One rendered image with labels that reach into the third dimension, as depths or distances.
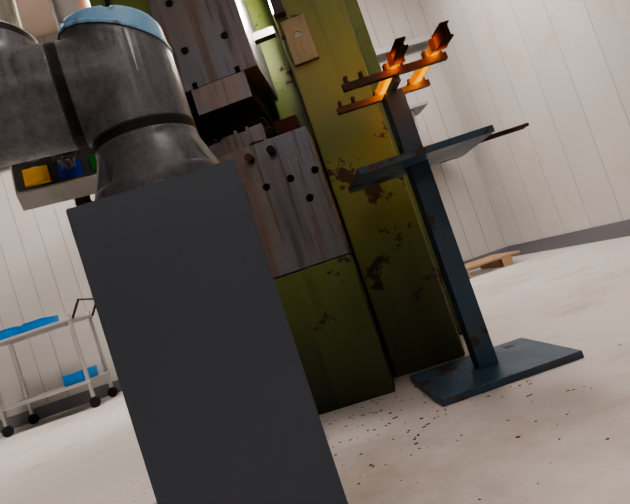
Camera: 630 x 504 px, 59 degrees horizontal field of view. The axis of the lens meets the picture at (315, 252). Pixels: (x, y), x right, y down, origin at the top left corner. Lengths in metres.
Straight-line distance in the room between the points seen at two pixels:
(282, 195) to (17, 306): 4.73
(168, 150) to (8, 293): 5.61
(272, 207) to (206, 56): 0.59
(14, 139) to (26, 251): 5.47
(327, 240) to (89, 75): 1.15
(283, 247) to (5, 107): 1.18
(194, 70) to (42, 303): 4.44
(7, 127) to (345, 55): 1.51
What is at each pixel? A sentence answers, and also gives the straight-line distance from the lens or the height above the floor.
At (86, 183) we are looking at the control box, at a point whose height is 0.95.
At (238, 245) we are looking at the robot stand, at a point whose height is 0.49.
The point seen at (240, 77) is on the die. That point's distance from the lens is 2.04.
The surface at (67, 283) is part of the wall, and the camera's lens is 6.14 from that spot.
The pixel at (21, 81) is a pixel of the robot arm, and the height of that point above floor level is 0.78.
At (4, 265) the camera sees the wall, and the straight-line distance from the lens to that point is 6.37.
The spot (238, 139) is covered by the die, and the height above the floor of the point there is 0.97.
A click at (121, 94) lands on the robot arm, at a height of 0.74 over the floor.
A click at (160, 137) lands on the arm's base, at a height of 0.67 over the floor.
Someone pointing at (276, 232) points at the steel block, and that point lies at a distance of 1.85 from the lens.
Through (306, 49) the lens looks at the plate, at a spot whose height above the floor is 1.23.
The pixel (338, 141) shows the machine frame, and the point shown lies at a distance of 2.07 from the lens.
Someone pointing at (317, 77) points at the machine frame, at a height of 1.12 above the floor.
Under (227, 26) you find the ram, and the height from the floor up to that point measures 1.35.
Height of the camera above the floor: 0.41
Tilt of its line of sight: 3 degrees up
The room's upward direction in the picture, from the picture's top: 19 degrees counter-clockwise
